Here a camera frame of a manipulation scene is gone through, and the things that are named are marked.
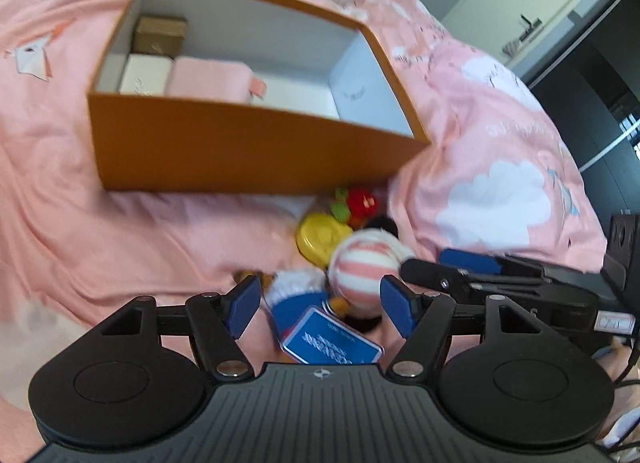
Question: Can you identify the small white box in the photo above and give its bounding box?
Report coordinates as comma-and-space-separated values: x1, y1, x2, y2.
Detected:
119, 54, 175, 96

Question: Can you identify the blue and white plush toy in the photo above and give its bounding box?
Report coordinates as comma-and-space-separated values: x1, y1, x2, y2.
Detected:
264, 268, 332, 346

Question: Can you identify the red toy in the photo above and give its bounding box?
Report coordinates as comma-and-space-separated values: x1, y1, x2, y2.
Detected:
347, 187, 381, 220

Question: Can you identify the yellow round lid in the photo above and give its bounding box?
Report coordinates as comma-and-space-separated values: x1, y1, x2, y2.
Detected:
296, 213, 354, 264

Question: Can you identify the pink fabric pouch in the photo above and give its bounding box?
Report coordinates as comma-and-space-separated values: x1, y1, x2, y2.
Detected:
166, 57, 268, 104

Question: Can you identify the pink striped plush toy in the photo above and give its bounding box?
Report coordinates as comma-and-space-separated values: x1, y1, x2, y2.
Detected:
327, 230, 408, 315

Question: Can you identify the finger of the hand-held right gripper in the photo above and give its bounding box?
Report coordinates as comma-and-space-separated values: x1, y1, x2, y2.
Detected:
400, 257, 601, 315
439, 249, 607, 289

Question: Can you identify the green toy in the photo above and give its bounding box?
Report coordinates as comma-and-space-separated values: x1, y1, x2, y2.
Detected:
330, 188, 354, 224

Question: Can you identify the black cable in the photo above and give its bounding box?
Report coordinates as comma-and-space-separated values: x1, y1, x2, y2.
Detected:
595, 338, 640, 449

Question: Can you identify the large orange cardboard box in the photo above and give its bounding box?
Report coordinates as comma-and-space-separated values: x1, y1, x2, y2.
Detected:
87, 0, 432, 194

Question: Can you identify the small gold box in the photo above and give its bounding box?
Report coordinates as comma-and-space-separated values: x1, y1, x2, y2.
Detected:
132, 17, 188, 56

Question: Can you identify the small brown toy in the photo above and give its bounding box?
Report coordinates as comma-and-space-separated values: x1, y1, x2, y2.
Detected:
235, 270, 273, 290

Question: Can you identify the dark cabinet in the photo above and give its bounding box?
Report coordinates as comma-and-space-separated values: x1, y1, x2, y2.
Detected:
530, 0, 640, 174

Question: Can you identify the blue tin box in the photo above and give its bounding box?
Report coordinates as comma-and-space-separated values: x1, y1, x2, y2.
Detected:
280, 307, 384, 367

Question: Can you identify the pink printed blanket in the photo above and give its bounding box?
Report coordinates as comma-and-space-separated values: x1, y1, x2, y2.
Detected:
0, 0, 610, 463

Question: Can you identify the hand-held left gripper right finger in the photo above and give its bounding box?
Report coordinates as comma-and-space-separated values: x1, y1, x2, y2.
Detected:
380, 274, 539, 378

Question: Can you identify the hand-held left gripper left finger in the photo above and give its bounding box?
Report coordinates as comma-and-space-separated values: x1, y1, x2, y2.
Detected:
94, 274, 263, 378

